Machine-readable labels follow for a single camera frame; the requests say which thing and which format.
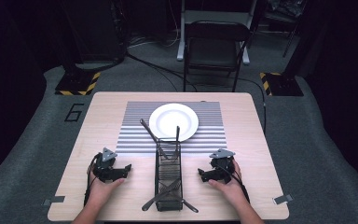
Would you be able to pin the black cabinet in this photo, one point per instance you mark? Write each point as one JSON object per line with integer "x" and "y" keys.
{"x": 96, "y": 29}

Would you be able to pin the black folding chair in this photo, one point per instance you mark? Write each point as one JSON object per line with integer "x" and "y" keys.
{"x": 213, "y": 51}

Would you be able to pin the white metal stand frame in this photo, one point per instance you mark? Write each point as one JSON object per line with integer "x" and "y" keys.
{"x": 214, "y": 15}

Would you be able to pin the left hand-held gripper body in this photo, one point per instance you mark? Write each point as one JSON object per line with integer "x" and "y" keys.
{"x": 105, "y": 169}

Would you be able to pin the black hazard-striped base plate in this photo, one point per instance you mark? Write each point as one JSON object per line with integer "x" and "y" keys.
{"x": 284, "y": 84}
{"x": 76, "y": 84}

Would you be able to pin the white round plate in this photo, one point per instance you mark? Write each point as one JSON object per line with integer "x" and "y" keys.
{"x": 173, "y": 120}

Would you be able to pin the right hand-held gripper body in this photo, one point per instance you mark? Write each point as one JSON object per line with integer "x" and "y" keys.
{"x": 222, "y": 168}

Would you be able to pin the metal cutlery piece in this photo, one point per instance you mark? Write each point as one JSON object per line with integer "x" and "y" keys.
{"x": 190, "y": 207}
{"x": 154, "y": 137}

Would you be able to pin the person's left hand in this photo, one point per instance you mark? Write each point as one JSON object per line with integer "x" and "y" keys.
{"x": 101, "y": 191}

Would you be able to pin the person's right hand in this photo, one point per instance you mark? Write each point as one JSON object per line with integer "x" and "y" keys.
{"x": 230, "y": 189}

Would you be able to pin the grey striped placemat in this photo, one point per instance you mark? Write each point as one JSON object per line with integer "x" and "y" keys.
{"x": 136, "y": 137}

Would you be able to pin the grey tape strip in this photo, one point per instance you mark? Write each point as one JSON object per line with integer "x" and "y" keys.
{"x": 54, "y": 200}
{"x": 282, "y": 199}

